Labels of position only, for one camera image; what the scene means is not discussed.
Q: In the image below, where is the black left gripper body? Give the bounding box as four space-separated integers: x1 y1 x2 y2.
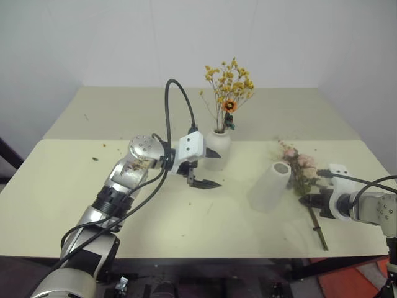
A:
177 159 200 187

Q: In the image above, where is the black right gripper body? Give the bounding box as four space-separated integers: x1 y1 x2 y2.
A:
318 176 335 218

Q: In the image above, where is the pink dried flower bouquet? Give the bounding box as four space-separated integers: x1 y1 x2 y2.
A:
272 137 329 252

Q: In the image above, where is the yellow dried flower bouquet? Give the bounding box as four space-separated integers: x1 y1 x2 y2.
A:
198 56 256 135

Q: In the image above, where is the round white ceramic vase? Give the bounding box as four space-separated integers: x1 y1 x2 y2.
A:
203 128 233 172

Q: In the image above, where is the tall white cylindrical vase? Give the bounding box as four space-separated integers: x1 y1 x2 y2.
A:
248 161 293 214

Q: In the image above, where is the red orange floor mat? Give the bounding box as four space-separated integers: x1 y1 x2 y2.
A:
317 256 397 298

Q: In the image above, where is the dark slanted stand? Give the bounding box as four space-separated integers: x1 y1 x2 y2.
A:
0 136 25 186

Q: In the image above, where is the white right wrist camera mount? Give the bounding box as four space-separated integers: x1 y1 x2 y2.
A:
327 163 358 222

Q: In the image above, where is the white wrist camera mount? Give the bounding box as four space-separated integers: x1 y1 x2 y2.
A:
169 130 207 175
327 163 358 222

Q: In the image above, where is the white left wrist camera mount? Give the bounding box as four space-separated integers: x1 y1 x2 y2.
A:
169 130 207 175

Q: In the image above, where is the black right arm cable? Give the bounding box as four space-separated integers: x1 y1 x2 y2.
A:
322 172 397 206

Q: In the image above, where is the black metal table frame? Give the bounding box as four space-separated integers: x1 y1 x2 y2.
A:
96 253 390 298

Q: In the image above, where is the small silver metal bracket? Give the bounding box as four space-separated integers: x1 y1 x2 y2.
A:
116 275 130 293

